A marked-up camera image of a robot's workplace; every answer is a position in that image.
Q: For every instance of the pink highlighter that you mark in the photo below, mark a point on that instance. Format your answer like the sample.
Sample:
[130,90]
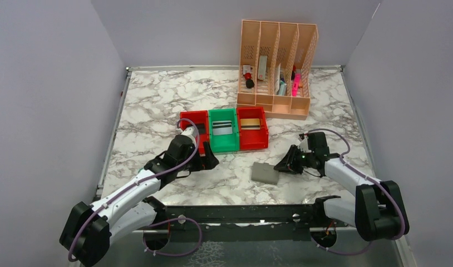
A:
[296,84]

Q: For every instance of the grey card holder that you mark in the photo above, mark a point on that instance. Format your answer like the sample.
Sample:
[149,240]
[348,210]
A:
[264,173]

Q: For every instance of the green plastic bin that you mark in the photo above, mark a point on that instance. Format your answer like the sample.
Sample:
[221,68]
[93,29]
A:
[224,143]

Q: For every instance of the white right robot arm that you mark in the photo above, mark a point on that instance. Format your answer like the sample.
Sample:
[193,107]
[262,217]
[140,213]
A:
[377,212]

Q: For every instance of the silver striped card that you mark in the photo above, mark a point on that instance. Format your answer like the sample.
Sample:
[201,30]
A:
[222,127]

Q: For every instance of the peach desk organizer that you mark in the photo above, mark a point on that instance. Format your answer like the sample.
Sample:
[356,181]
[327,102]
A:
[290,48]

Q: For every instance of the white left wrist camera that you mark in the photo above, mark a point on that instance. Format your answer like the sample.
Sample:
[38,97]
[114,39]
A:
[190,132]

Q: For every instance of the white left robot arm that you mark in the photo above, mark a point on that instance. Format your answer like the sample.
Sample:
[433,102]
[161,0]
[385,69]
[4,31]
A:
[91,229]

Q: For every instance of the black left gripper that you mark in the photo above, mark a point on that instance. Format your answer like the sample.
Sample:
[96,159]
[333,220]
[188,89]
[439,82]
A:
[203,158]

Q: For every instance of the gold striped card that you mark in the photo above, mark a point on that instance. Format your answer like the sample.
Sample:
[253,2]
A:
[250,124]

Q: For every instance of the red plastic bin right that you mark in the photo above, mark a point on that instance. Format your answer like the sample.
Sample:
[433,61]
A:
[253,139]

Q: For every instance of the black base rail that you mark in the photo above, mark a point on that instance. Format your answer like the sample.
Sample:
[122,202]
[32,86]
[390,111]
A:
[230,223]

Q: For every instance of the white red box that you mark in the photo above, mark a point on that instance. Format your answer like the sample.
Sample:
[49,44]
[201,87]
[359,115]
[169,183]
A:
[262,67]

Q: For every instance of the black card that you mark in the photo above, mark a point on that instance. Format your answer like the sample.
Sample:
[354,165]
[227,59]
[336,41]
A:
[201,128]

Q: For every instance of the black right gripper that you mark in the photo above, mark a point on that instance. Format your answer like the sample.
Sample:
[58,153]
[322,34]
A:
[292,159]

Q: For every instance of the red plastic bin left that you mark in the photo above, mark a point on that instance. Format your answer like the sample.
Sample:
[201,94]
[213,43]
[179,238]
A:
[199,117]

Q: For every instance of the red black marker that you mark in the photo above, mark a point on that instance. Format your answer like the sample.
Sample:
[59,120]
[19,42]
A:
[249,83]

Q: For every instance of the red plastic bin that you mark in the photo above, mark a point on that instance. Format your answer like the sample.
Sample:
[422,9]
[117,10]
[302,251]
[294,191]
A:
[253,139]
[199,117]

